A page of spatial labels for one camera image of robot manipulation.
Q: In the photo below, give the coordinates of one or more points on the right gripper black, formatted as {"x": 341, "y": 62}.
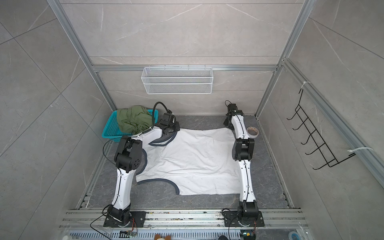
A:
{"x": 226, "y": 123}

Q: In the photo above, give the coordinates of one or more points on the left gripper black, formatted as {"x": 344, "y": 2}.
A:
{"x": 177, "y": 125}

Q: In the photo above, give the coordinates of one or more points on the white tank top navy trim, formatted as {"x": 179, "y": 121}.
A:
{"x": 196, "y": 163}

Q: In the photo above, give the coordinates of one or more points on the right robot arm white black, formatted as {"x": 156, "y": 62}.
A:
{"x": 242, "y": 153}

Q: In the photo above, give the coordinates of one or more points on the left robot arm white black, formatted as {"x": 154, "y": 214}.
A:
{"x": 128, "y": 158}

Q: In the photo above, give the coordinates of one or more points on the green tank top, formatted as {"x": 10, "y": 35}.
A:
{"x": 134, "y": 120}

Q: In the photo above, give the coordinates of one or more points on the roll of white tape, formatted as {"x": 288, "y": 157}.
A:
{"x": 252, "y": 132}

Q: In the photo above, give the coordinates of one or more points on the teal plastic basket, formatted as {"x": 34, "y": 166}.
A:
{"x": 112, "y": 132}

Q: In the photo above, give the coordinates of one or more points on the white wire mesh shelf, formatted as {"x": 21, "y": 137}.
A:
{"x": 177, "y": 80}

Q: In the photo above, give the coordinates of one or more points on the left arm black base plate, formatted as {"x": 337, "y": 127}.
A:
{"x": 138, "y": 219}

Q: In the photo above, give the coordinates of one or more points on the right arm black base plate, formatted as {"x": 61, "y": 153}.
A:
{"x": 233, "y": 219}

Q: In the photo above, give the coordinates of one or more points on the black wire hook rack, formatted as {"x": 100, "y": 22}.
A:
{"x": 314, "y": 135}

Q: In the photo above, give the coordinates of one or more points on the aluminium front rail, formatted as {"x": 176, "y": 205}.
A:
{"x": 187, "y": 219}

